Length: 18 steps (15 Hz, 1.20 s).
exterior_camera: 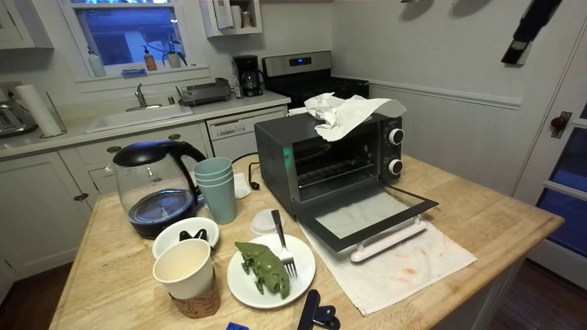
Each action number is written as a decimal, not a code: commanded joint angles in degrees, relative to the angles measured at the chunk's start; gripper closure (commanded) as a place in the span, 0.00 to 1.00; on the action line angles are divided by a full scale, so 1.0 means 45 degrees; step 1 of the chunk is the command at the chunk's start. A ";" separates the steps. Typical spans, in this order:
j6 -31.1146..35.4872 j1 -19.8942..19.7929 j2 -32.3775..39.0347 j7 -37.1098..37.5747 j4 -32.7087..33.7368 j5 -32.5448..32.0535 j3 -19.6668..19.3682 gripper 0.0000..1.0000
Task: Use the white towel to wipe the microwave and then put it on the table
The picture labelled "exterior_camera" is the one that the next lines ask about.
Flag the cork cup holder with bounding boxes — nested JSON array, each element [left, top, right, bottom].
[[169, 267, 222, 321]]

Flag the cream paper cup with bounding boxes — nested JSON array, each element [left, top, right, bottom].
[[150, 236, 216, 300]]

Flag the metal sink faucet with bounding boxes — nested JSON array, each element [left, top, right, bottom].
[[134, 82, 150, 110]]

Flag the black power cable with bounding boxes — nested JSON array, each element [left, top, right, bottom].
[[231, 150, 262, 192]]

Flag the black coffee maker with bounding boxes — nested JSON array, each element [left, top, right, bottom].
[[231, 53, 266, 99]]

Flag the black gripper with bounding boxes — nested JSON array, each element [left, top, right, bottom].
[[501, 0, 563, 66]]

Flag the white plate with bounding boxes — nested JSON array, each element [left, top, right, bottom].
[[226, 233, 317, 311]]

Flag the green toy crocodile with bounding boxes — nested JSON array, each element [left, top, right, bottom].
[[233, 240, 294, 300]]

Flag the black toaster oven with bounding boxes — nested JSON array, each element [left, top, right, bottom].
[[253, 99, 440, 266]]

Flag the small white object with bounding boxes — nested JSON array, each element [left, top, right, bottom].
[[233, 170, 253, 200]]

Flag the white towel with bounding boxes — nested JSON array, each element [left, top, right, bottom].
[[303, 90, 409, 143]]

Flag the metal fork black handle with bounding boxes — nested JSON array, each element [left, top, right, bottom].
[[270, 209, 299, 278]]

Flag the small white round lid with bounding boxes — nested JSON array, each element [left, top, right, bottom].
[[250, 207, 284, 236]]

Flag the white kitchen sink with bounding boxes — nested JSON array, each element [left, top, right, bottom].
[[84, 102, 194, 134]]

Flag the dark door knob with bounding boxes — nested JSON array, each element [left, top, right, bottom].
[[549, 110, 574, 139]]

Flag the black clip in bowl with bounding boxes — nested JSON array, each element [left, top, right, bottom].
[[178, 227, 209, 242]]

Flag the grey dish rack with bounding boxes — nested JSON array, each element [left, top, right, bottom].
[[174, 77, 235, 108]]

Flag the kitchen window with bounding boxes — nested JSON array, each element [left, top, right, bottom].
[[59, 0, 207, 80]]

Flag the smaller black oven knob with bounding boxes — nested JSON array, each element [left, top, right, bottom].
[[385, 157, 405, 178]]

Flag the teal plastic cup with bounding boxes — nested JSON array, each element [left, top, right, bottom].
[[196, 176, 239, 225], [193, 156, 235, 172], [194, 167, 235, 183]]

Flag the white dishwasher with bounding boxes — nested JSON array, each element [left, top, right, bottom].
[[205, 104, 290, 163]]

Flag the black and blue clip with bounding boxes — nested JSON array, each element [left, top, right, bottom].
[[295, 288, 343, 330]]

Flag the white wall cabinet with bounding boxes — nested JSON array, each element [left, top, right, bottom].
[[0, 0, 55, 51]]

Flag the white bowl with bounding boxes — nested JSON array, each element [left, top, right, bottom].
[[150, 216, 220, 260]]

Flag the glass electric kettle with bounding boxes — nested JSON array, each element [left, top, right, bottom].
[[110, 139, 207, 240]]

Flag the orange soap bottle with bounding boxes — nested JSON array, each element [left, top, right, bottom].
[[141, 46, 160, 73]]

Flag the silver toaster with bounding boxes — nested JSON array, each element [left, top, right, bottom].
[[0, 88, 40, 139]]

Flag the paper towel roll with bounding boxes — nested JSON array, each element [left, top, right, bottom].
[[13, 82, 70, 139]]

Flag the stained white cloth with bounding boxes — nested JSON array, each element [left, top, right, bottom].
[[299, 220, 479, 317]]

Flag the white wall shelf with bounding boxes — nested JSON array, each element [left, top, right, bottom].
[[200, 0, 264, 40]]

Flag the steel kitchen stove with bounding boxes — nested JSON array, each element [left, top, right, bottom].
[[261, 49, 371, 110]]

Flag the white base cabinets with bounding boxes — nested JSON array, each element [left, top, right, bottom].
[[0, 119, 215, 282]]

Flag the white glazed door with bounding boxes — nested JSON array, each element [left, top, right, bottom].
[[512, 35, 587, 291]]

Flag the blue sponge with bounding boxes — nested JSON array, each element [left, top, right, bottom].
[[119, 66, 149, 80]]

